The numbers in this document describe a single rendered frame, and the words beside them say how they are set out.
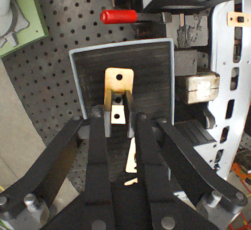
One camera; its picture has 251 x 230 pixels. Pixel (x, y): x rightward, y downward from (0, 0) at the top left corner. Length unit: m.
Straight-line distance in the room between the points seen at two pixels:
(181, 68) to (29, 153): 2.03
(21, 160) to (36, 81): 1.65
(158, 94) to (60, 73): 0.56
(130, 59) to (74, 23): 0.51
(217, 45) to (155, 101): 0.28
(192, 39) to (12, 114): 1.83
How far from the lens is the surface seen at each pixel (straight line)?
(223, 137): 0.63
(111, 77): 0.21
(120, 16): 0.22
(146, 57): 0.21
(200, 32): 0.34
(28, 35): 0.70
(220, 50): 0.46
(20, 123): 1.91
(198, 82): 0.34
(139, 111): 0.17
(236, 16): 0.49
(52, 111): 0.80
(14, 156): 2.33
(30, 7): 0.72
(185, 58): 0.30
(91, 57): 0.21
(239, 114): 0.59
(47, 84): 0.76
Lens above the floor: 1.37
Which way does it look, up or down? 66 degrees down
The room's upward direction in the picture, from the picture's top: 170 degrees clockwise
